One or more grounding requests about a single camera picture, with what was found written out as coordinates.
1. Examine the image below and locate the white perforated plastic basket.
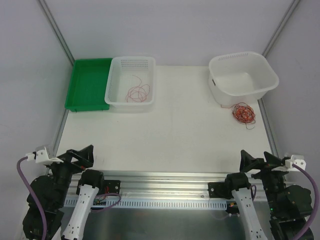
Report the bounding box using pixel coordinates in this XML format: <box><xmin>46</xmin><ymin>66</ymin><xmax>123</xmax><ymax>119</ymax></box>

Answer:
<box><xmin>104</xmin><ymin>56</ymin><xmax>156</xmax><ymax>111</ymax></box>

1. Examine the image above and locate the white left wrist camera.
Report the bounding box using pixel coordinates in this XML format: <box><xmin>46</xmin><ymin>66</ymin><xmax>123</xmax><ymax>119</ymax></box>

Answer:
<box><xmin>25</xmin><ymin>145</ymin><xmax>61</xmax><ymax>165</ymax></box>

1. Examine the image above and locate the green plastic tray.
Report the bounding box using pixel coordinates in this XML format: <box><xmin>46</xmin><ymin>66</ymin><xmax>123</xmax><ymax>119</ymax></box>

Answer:
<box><xmin>64</xmin><ymin>58</ymin><xmax>112</xmax><ymax>112</ymax></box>

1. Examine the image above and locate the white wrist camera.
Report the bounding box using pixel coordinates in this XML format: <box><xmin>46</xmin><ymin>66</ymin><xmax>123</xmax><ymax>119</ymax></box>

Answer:
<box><xmin>272</xmin><ymin>154</ymin><xmax>307</xmax><ymax>172</ymax></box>
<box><xmin>25</xmin><ymin>145</ymin><xmax>61</xmax><ymax>165</ymax></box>

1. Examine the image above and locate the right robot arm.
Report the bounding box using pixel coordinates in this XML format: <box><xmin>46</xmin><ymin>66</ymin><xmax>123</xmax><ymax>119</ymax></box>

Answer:
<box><xmin>224</xmin><ymin>150</ymin><xmax>320</xmax><ymax>240</ymax></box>

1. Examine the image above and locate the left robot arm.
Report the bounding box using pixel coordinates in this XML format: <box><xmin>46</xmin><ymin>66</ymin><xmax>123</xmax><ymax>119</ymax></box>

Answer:
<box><xmin>16</xmin><ymin>145</ymin><xmax>105</xmax><ymax>240</ymax></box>

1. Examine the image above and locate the red wire in basket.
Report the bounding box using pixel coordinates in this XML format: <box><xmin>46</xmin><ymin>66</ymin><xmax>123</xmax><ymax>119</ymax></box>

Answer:
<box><xmin>125</xmin><ymin>73</ymin><xmax>151</xmax><ymax>103</ymax></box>

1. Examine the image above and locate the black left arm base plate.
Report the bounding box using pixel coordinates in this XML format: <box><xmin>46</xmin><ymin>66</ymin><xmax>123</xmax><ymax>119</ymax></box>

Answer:
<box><xmin>97</xmin><ymin>179</ymin><xmax>121</xmax><ymax>195</ymax></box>

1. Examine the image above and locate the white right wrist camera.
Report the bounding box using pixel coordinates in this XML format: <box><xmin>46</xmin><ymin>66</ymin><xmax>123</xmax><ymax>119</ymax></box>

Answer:
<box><xmin>272</xmin><ymin>154</ymin><xmax>307</xmax><ymax>172</ymax></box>

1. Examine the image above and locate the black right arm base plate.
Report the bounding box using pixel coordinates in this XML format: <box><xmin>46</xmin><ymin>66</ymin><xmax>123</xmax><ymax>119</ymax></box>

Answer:
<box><xmin>207</xmin><ymin>182</ymin><xmax>229</xmax><ymax>199</ymax></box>

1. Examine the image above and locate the aluminium mounting rail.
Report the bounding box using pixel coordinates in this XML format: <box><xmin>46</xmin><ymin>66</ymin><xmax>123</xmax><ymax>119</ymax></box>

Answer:
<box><xmin>44</xmin><ymin>169</ymin><xmax>296</xmax><ymax>201</ymax></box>

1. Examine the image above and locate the bundle of wires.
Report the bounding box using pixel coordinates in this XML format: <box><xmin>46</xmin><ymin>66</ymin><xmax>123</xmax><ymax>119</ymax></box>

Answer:
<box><xmin>220</xmin><ymin>102</ymin><xmax>257</xmax><ymax>131</ymax></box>

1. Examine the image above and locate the white slotted cable duct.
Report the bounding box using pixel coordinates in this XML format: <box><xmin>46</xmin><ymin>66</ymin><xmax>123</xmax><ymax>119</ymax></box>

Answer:
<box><xmin>64</xmin><ymin>197</ymin><xmax>227</xmax><ymax>211</ymax></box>

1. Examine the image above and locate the white plastic tub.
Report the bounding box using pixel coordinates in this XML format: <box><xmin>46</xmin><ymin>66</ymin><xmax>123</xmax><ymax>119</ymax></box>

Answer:
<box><xmin>208</xmin><ymin>51</ymin><xmax>279</xmax><ymax>106</ymax></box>

